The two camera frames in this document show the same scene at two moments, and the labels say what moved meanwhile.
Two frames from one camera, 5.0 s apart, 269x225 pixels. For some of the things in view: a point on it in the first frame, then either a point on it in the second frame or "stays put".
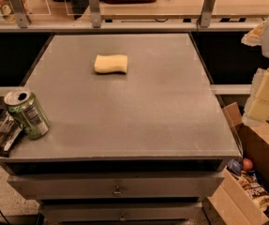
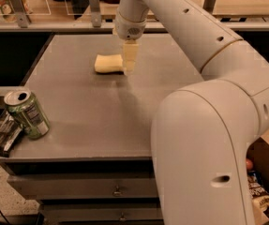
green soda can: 28,112 stays put
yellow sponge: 111,64 stays put
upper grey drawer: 117,186 stays put
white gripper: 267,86 to 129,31
